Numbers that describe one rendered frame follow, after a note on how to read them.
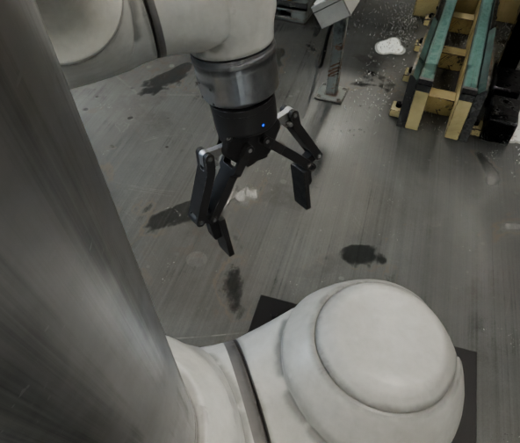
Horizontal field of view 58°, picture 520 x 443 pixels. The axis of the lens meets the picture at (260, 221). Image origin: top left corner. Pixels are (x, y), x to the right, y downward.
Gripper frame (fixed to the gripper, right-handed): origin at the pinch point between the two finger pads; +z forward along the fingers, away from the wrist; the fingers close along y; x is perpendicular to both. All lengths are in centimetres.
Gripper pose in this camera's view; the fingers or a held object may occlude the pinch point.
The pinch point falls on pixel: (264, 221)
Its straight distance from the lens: 66.5
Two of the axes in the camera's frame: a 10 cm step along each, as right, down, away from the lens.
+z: 1.4, 7.1, 6.9
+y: -8.1, 4.8, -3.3
